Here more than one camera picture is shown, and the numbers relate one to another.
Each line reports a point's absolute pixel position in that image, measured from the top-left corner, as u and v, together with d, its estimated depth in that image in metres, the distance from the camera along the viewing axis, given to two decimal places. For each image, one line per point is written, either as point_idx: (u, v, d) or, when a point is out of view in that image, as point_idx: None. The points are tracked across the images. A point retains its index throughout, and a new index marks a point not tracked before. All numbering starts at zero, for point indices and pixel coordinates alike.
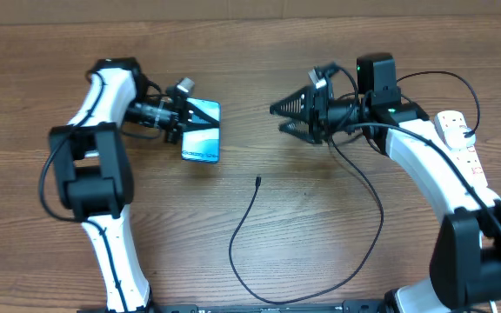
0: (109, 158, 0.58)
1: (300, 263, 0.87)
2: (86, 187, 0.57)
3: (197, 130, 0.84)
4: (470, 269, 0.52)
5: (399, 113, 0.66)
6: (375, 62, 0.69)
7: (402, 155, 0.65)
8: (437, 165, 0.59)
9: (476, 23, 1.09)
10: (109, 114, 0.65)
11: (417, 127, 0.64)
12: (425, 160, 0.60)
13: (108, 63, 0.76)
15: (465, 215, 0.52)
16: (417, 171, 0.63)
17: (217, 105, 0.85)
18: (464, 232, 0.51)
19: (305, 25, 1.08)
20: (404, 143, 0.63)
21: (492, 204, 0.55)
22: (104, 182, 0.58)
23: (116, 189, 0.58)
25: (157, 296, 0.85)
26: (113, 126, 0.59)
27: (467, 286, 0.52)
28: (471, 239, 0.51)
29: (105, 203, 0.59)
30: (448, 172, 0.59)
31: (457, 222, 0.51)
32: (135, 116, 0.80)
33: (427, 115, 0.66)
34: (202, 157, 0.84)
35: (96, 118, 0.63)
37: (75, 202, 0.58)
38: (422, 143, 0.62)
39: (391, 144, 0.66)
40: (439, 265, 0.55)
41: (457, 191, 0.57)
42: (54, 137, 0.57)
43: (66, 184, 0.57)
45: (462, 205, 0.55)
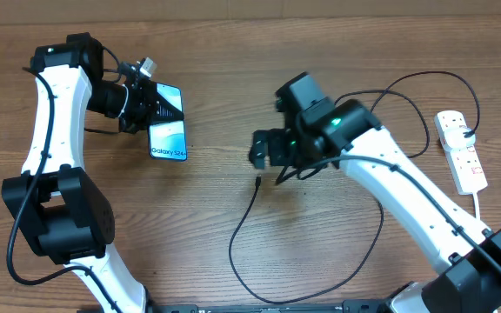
0: (79, 210, 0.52)
1: (299, 264, 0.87)
2: (61, 237, 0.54)
3: (161, 124, 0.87)
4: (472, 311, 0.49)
5: (345, 123, 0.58)
6: (290, 85, 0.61)
7: (362, 178, 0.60)
8: (410, 199, 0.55)
9: (476, 22, 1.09)
10: (69, 146, 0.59)
11: (373, 147, 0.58)
12: (400, 198, 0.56)
13: (50, 63, 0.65)
15: (462, 267, 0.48)
16: (384, 200, 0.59)
17: (177, 93, 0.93)
18: (466, 286, 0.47)
19: (305, 25, 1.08)
20: (365, 169, 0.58)
21: (482, 241, 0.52)
22: (81, 230, 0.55)
23: (95, 236, 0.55)
25: (157, 296, 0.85)
26: (76, 172, 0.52)
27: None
28: (472, 289, 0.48)
29: (83, 247, 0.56)
30: (428, 212, 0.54)
31: (459, 281, 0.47)
32: (99, 105, 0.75)
33: (374, 116, 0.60)
34: (171, 155, 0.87)
35: (55, 158, 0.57)
37: (50, 252, 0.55)
38: (387, 169, 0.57)
39: (347, 167, 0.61)
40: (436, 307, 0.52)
41: (445, 234, 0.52)
42: (11, 198, 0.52)
43: (39, 237, 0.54)
45: (455, 253, 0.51)
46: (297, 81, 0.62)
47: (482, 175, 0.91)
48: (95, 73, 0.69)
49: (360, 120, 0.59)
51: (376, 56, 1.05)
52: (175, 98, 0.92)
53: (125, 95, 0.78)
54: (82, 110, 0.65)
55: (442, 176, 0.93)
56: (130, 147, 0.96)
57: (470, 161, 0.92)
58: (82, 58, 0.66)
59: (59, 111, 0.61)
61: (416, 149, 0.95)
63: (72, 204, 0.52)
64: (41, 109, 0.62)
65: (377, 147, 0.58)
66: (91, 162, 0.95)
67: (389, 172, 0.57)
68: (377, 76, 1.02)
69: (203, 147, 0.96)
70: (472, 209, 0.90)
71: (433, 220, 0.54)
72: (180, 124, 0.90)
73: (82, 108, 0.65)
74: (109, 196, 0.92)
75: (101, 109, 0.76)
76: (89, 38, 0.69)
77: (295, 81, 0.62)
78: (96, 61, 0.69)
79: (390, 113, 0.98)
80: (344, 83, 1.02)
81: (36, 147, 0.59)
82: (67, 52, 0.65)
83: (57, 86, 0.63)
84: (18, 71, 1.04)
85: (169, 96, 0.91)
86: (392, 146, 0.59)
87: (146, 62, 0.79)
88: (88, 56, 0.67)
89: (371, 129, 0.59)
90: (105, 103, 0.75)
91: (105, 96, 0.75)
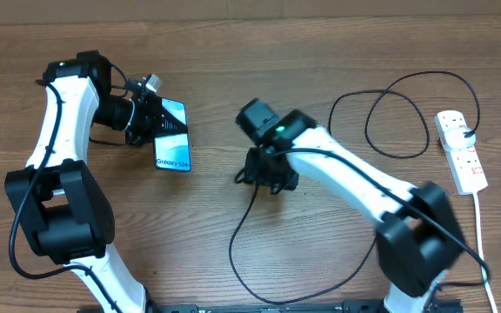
0: (79, 203, 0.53)
1: (299, 264, 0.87)
2: (60, 234, 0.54)
3: (167, 137, 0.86)
4: (414, 263, 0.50)
5: (290, 129, 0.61)
6: (246, 111, 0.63)
7: (308, 169, 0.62)
8: (344, 176, 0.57)
9: (476, 22, 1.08)
10: (72, 146, 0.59)
11: (310, 140, 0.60)
12: (333, 173, 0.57)
13: (61, 73, 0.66)
15: (392, 220, 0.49)
16: (329, 183, 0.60)
17: (182, 107, 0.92)
18: (399, 237, 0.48)
19: (305, 25, 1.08)
20: (305, 160, 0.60)
21: (409, 198, 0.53)
22: (80, 228, 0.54)
23: (95, 235, 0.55)
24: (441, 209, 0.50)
25: (157, 296, 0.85)
26: (78, 166, 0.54)
27: (422, 276, 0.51)
28: (408, 241, 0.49)
29: (83, 246, 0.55)
30: (357, 183, 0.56)
31: (390, 234, 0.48)
32: (107, 119, 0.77)
33: (312, 118, 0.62)
34: (176, 165, 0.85)
35: (58, 154, 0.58)
37: (50, 250, 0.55)
38: (323, 156, 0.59)
39: (294, 163, 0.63)
40: (391, 267, 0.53)
41: (375, 197, 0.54)
42: (15, 189, 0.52)
43: (38, 234, 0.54)
45: (384, 211, 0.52)
46: (250, 106, 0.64)
47: (482, 175, 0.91)
48: (103, 87, 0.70)
49: (303, 125, 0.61)
51: (376, 56, 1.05)
52: (179, 112, 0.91)
53: (131, 109, 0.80)
54: (87, 118, 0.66)
55: (442, 176, 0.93)
56: (130, 147, 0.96)
57: (470, 161, 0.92)
58: (91, 73, 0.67)
59: (65, 115, 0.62)
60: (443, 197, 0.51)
61: (416, 149, 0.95)
63: (72, 196, 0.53)
64: (48, 112, 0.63)
65: (314, 141, 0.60)
66: (91, 162, 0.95)
67: (324, 158, 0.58)
68: (377, 76, 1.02)
69: (204, 147, 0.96)
70: (472, 209, 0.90)
71: (364, 189, 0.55)
72: (183, 137, 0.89)
73: (87, 117, 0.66)
74: (109, 196, 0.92)
75: (108, 122, 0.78)
76: (99, 56, 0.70)
77: (249, 107, 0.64)
78: (105, 75, 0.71)
79: (390, 112, 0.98)
80: (344, 83, 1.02)
81: (41, 144, 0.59)
82: (78, 64, 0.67)
83: (66, 93, 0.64)
84: (17, 71, 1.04)
85: (174, 109, 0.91)
86: (328, 137, 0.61)
87: (152, 78, 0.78)
88: (96, 70, 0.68)
89: (310, 128, 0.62)
90: (112, 118, 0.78)
91: (112, 110, 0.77)
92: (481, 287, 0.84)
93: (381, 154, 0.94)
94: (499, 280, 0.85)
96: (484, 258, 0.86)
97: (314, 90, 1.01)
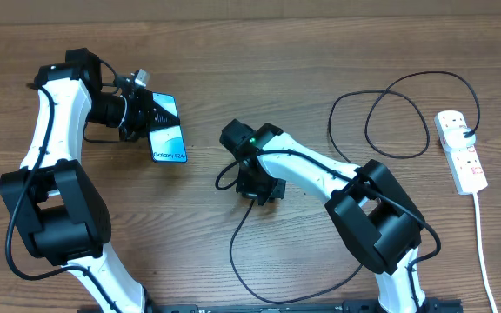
0: (74, 202, 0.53)
1: (298, 264, 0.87)
2: (56, 235, 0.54)
3: (160, 130, 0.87)
4: (368, 234, 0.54)
5: (259, 139, 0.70)
6: (224, 133, 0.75)
7: (278, 171, 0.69)
8: (302, 166, 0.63)
9: (476, 22, 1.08)
10: (66, 147, 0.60)
11: (277, 143, 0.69)
12: (294, 166, 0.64)
13: (53, 76, 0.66)
15: (340, 196, 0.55)
16: (294, 179, 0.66)
17: (171, 99, 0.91)
18: (346, 211, 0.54)
19: (305, 25, 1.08)
20: (274, 161, 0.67)
21: (355, 176, 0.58)
22: (76, 228, 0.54)
23: (91, 234, 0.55)
24: (385, 183, 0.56)
25: (157, 296, 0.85)
26: (72, 166, 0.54)
27: (377, 249, 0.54)
28: (356, 213, 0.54)
29: (79, 247, 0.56)
30: (312, 169, 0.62)
31: (338, 208, 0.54)
32: (102, 117, 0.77)
33: (278, 127, 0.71)
34: (171, 157, 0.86)
35: (52, 154, 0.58)
37: (46, 252, 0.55)
38: (285, 155, 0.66)
39: (266, 168, 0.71)
40: (354, 249, 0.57)
41: (326, 179, 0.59)
42: (10, 190, 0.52)
43: (35, 236, 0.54)
45: (335, 189, 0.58)
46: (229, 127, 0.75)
47: (482, 174, 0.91)
48: (95, 87, 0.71)
49: (270, 134, 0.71)
51: (376, 56, 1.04)
52: (170, 105, 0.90)
53: (124, 105, 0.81)
54: (80, 119, 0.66)
55: (442, 176, 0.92)
56: (130, 147, 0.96)
57: (470, 161, 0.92)
58: (83, 74, 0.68)
59: (58, 116, 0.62)
60: (384, 172, 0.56)
61: (416, 149, 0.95)
63: (66, 196, 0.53)
64: (41, 114, 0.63)
65: (279, 144, 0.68)
66: (90, 162, 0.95)
67: (287, 156, 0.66)
68: (377, 76, 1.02)
69: (203, 147, 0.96)
70: (472, 209, 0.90)
71: (318, 173, 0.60)
72: (177, 130, 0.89)
73: (80, 118, 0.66)
74: (109, 196, 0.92)
75: (103, 119, 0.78)
76: (87, 55, 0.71)
77: (227, 129, 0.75)
78: (95, 75, 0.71)
79: (390, 112, 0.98)
80: (344, 83, 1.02)
81: (35, 145, 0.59)
82: (70, 66, 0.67)
83: (58, 96, 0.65)
84: (17, 71, 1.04)
85: (163, 103, 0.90)
86: (291, 141, 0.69)
87: (140, 73, 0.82)
88: (88, 72, 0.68)
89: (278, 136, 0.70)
90: (106, 115, 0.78)
91: (106, 108, 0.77)
92: (480, 287, 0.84)
93: (380, 155, 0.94)
94: (499, 280, 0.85)
96: (484, 258, 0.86)
97: (314, 90, 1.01)
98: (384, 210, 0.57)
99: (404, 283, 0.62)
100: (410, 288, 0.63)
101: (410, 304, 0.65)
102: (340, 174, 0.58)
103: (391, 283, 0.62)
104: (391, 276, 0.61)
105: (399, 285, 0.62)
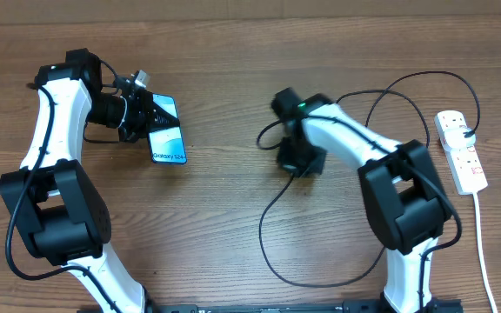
0: (75, 202, 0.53)
1: (299, 263, 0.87)
2: (56, 235, 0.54)
3: (160, 131, 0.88)
4: (393, 209, 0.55)
5: (307, 106, 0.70)
6: (277, 96, 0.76)
7: (320, 138, 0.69)
8: (344, 134, 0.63)
9: (476, 22, 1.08)
10: (66, 147, 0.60)
11: (325, 111, 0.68)
12: (337, 134, 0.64)
13: (53, 76, 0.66)
15: (375, 165, 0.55)
16: (331, 146, 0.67)
17: (171, 101, 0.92)
18: (377, 179, 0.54)
19: (305, 25, 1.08)
20: (318, 126, 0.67)
21: (395, 150, 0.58)
22: (76, 228, 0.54)
23: (91, 234, 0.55)
24: (424, 163, 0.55)
25: (157, 296, 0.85)
26: (72, 165, 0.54)
27: (398, 223, 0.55)
28: (385, 184, 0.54)
29: (80, 246, 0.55)
30: (354, 139, 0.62)
31: (370, 173, 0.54)
32: (102, 118, 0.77)
33: (330, 99, 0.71)
34: (171, 158, 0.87)
35: (52, 154, 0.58)
37: (46, 252, 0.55)
38: (330, 122, 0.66)
39: (309, 133, 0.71)
40: (375, 219, 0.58)
41: (364, 149, 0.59)
42: (11, 190, 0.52)
43: (36, 236, 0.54)
45: (370, 158, 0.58)
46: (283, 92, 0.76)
47: (482, 174, 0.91)
48: (95, 88, 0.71)
49: (321, 103, 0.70)
51: (376, 56, 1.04)
52: (170, 106, 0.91)
53: (124, 106, 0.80)
54: (80, 119, 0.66)
55: (442, 176, 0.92)
56: (130, 147, 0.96)
57: (470, 161, 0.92)
58: (83, 75, 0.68)
59: (58, 116, 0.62)
60: (425, 153, 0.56)
61: None
63: (67, 196, 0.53)
64: (41, 115, 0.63)
65: (327, 112, 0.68)
66: (91, 162, 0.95)
67: (331, 124, 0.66)
68: (377, 76, 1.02)
69: (203, 146, 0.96)
70: (472, 209, 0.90)
71: (358, 143, 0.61)
72: (177, 131, 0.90)
73: (80, 118, 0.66)
74: (110, 196, 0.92)
75: (102, 120, 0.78)
76: (87, 55, 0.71)
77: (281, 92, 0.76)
78: (95, 76, 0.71)
79: (390, 112, 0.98)
80: (344, 83, 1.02)
81: (35, 145, 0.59)
82: (70, 66, 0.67)
83: (58, 96, 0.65)
84: (17, 71, 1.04)
85: (163, 103, 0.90)
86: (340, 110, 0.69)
87: (140, 74, 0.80)
88: (88, 73, 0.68)
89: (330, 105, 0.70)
90: (107, 116, 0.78)
91: (106, 109, 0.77)
92: (480, 287, 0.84)
93: None
94: (499, 280, 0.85)
96: (484, 258, 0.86)
97: (314, 90, 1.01)
98: (414, 192, 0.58)
99: (415, 274, 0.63)
100: (418, 283, 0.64)
101: (413, 301, 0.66)
102: (379, 145, 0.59)
103: (402, 268, 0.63)
104: (404, 261, 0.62)
105: (410, 274, 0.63)
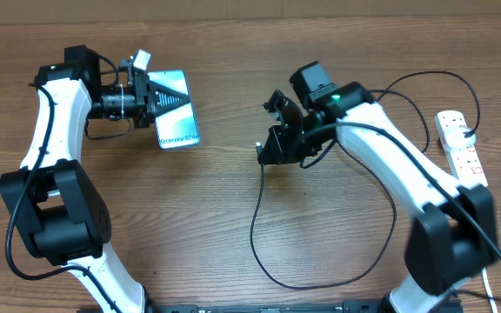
0: (74, 202, 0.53)
1: (300, 264, 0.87)
2: (56, 235, 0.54)
3: (169, 112, 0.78)
4: (445, 261, 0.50)
5: (344, 98, 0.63)
6: (302, 70, 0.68)
7: (354, 144, 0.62)
8: (391, 154, 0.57)
9: (475, 22, 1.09)
10: (66, 146, 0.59)
11: (365, 116, 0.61)
12: (383, 154, 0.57)
13: (53, 76, 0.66)
15: (431, 209, 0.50)
16: (369, 157, 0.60)
17: (181, 76, 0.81)
18: (437, 232, 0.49)
19: (304, 25, 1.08)
20: (356, 134, 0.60)
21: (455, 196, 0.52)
22: (76, 228, 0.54)
23: (91, 234, 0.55)
24: (484, 213, 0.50)
25: (156, 296, 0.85)
26: (72, 165, 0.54)
27: (444, 276, 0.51)
28: (442, 235, 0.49)
29: (78, 247, 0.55)
30: (406, 166, 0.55)
31: (426, 222, 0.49)
32: (96, 109, 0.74)
33: (372, 96, 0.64)
34: (182, 142, 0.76)
35: (52, 154, 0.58)
37: (46, 252, 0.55)
38: (375, 133, 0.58)
39: (343, 135, 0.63)
40: (417, 261, 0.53)
41: (420, 185, 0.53)
42: (11, 189, 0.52)
43: (35, 236, 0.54)
45: (428, 202, 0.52)
46: (308, 67, 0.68)
47: (482, 174, 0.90)
48: (94, 89, 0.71)
49: (359, 98, 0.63)
51: (376, 56, 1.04)
52: (177, 82, 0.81)
53: (120, 90, 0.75)
54: (80, 120, 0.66)
55: None
56: (130, 147, 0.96)
57: (470, 161, 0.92)
58: (83, 75, 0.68)
59: (58, 116, 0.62)
60: (489, 202, 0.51)
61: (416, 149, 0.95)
63: (68, 196, 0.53)
64: (41, 115, 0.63)
65: (370, 116, 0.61)
66: (91, 162, 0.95)
67: (377, 135, 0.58)
68: (377, 76, 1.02)
69: (203, 147, 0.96)
70: None
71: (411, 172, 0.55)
72: (190, 107, 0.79)
73: (80, 118, 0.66)
74: (109, 196, 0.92)
75: (98, 114, 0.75)
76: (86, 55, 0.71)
77: (306, 68, 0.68)
78: (95, 76, 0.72)
79: (390, 112, 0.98)
80: (344, 83, 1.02)
81: (35, 145, 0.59)
82: (70, 67, 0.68)
83: (58, 96, 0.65)
84: (17, 71, 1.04)
85: (171, 80, 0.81)
86: (384, 116, 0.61)
87: (139, 55, 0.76)
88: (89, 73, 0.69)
89: (366, 103, 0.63)
90: (103, 106, 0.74)
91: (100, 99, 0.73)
92: (480, 288, 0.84)
93: None
94: (499, 280, 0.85)
96: None
97: None
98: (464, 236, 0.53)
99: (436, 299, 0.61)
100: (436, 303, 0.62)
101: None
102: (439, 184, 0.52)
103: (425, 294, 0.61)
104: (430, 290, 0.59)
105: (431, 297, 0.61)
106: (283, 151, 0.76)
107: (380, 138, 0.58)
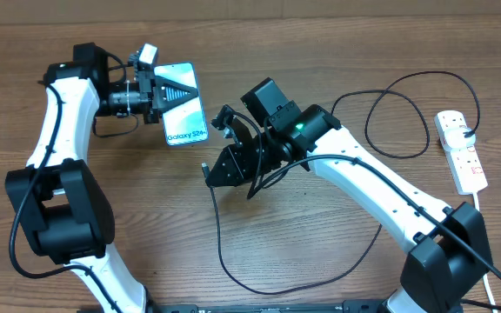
0: (79, 202, 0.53)
1: (300, 264, 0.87)
2: (61, 234, 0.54)
3: (174, 108, 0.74)
4: (445, 286, 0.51)
5: (308, 127, 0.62)
6: (254, 91, 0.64)
7: (328, 174, 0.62)
8: (370, 185, 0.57)
9: (475, 23, 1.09)
10: (72, 145, 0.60)
11: (334, 143, 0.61)
12: (363, 187, 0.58)
13: (62, 74, 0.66)
15: (425, 243, 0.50)
16: (349, 189, 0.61)
17: (189, 69, 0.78)
18: (434, 263, 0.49)
19: (304, 25, 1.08)
20: (330, 166, 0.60)
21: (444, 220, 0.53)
22: (80, 228, 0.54)
23: (95, 235, 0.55)
24: (475, 230, 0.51)
25: (157, 296, 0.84)
26: (79, 165, 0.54)
27: (446, 299, 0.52)
28: (440, 264, 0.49)
29: (82, 247, 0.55)
30: (389, 197, 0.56)
31: (424, 257, 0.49)
32: (103, 108, 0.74)
33: (336, 119, 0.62)
34: (190, 138, 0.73)
35: (58, 154, 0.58)
37: (50, 250, 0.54)
38: (349, 163, 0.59)
39: (316, 167, 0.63)
40: (415, 289, 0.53)
41: (407, 216, 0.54)
42: (17, 187, 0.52)
43: (39, 234, 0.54)
45: (418, 232, 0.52)
46: (261, 86, 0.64)
47: (482, 174, 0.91)
48: (102, 88, 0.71)
49: (323, 123, 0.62)
51: (376, 56, 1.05)
52: (186, 75, 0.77)
53: (125, 87, 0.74)
54: (87, 119, 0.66)
55: (442, 176, 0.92)
56: (130, 147, 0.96)
57: (470, 161, 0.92)
58: (90, 74, 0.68)
59: (66, 116, 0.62)
60: (478, 220, 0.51)
61: (416, 149, 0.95)
63: (73, 196, 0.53)
64: (48, 113, 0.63)
65: (339, 143, 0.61)
66: (91, 162, 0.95)
67: (350, 165, 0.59)
68: (377, 76, 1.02)
69: (203, 147, 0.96)
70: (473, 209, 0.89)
71: (397, 203, 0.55)
72: (197, 101, 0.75)
73: (87, 117, 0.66)
74: (109, 196, 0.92)
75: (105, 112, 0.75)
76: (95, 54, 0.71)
77: (259, 87, 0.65)
78: (103, 75, 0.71)
79: (390, 112, 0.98)
80: (345, 83, 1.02)
81: (41, 143, 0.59)
82: (79, 66, 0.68)
83: (66, 94, 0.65)
84: (17, 71, 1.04)
85: (179, 74, 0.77)
86: (351, 141, 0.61)
87: (145, 49, 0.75)
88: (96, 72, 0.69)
89: (332, 129, 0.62)
90: (110, 103, 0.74)
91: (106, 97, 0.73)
92: (480, 287, 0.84)
93: (380, 154, 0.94)
94: (499, 280, 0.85)
96: None
97: (315, 89, 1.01)
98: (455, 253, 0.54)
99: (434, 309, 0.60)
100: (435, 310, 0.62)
101: None
102: (426, 213, 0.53)
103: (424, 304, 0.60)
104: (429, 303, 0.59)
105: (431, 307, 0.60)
106: (243, 171, 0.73)
107: (356, 167, 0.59)
